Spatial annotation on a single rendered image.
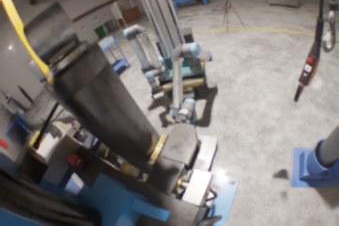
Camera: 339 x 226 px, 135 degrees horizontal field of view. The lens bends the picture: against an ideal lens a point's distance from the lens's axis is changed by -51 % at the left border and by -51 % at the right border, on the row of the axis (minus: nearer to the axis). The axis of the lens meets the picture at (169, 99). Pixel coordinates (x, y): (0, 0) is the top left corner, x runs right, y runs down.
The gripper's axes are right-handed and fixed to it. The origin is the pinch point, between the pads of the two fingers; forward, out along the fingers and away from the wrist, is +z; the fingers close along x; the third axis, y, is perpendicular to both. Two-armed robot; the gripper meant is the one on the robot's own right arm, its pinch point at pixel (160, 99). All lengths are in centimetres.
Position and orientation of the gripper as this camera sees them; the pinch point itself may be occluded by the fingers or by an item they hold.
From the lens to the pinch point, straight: 164.9
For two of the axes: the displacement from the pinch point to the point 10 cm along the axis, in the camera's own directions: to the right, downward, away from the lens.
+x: -9.0, 3.4, 2.6
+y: 1.3, -3.6, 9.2
